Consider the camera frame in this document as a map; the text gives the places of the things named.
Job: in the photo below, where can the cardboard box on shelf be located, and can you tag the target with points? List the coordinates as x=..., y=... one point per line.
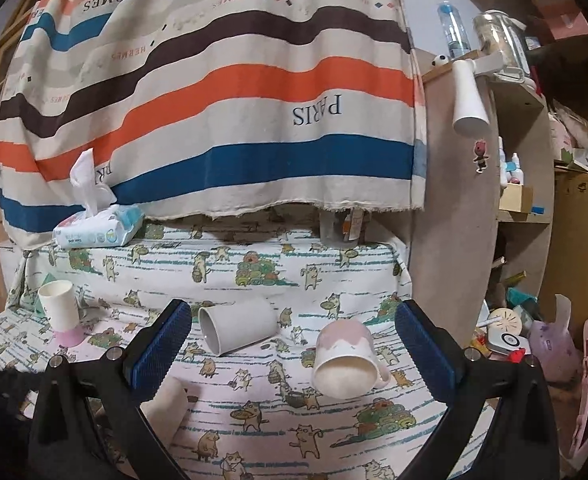
x=517, y=198

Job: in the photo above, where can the bear sticker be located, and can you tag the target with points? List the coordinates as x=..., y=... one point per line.
x=481, y=156

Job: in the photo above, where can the white round gadget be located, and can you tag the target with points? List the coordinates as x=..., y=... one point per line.
x=504, y=332

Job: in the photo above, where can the purple plastic bag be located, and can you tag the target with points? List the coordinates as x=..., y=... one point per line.
x=553, y=345

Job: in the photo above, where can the striped Hermes Paris blanket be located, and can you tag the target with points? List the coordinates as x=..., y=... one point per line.
x=213, y=107

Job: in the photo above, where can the clear blue water bottle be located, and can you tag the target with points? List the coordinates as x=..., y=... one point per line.
x=456, y=38

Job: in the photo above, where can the pink and white mug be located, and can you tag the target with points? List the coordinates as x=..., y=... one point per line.
x=346, y=364

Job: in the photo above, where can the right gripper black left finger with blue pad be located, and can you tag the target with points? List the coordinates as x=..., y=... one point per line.
x=64, y=440

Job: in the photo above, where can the wet wipes pack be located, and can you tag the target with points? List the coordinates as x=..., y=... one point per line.
x=102, y=222

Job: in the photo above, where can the white paper cup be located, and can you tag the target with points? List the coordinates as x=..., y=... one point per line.
x=59, y=305

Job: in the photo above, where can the wooden shelf unit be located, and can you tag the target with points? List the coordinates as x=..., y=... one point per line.
x=461, y=240

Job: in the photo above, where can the grey cup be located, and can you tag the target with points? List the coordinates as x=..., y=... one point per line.
x=230, y=327

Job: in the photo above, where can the small panda figure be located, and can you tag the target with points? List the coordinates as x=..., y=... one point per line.
x=440, y=60

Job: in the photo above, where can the small white bottles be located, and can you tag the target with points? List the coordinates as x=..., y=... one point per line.
x=510, y=169

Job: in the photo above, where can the cat print bedsheet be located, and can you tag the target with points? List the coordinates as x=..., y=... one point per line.
x=252, y=414

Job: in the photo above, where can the white cone lamp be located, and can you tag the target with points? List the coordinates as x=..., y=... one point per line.
x=470, y=117

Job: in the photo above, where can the pink cup under paper cup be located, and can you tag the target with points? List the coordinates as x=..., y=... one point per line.
x=70, y=338

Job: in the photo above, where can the glass jar with lid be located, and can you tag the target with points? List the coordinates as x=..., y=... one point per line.
x=497, y=31

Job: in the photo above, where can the beige cup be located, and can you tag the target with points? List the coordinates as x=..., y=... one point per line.
x=166, y=409

